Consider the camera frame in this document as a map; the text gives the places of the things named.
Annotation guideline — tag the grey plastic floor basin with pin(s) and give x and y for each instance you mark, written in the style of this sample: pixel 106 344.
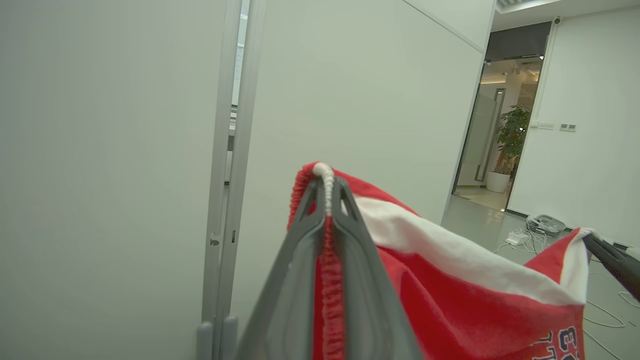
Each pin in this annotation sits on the grey plastic floor basin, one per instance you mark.
pixel 546 225

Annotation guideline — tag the grey wall switch panel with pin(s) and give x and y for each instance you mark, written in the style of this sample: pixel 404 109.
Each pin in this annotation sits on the grey wall switch panel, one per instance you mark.
pixel 567 127

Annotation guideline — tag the white wall switch panel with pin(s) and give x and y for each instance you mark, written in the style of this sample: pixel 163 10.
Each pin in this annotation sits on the white wall switch panel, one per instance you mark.
pixel 542 125

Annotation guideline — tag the red basketball jersey white trim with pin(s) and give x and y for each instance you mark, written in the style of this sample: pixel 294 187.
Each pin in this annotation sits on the red basketball jersey white trim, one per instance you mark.
pixel 450 300

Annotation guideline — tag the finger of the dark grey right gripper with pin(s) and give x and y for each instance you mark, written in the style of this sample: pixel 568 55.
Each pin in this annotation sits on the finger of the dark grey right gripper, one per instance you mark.
pixel 617 262

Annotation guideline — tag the frosted glass door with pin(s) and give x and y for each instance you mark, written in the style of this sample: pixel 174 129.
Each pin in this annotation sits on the frosted glass door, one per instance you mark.
pixel 480 135

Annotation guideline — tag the green plant in white pot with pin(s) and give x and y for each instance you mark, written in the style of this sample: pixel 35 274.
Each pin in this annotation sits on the green plant in white pot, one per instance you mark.
pixel 512 135

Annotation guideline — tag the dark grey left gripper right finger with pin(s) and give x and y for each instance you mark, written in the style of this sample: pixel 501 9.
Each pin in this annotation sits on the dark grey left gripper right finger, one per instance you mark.
pixel 370 310

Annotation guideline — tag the white power strip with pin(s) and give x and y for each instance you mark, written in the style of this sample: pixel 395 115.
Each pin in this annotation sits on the white power strip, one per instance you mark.
pixel 515 238

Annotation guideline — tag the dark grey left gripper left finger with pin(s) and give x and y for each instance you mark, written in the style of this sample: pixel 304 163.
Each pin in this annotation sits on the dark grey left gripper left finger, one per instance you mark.
pixel 290 300

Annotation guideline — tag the dark doorway header panel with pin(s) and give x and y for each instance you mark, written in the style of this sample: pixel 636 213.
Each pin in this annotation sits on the dark doorway header panel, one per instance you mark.
pixel 517 42

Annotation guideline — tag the grey metal partition post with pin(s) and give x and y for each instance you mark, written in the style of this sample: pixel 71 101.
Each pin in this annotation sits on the grey metal partition post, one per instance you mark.
pixel 220 150
pixel 245 150

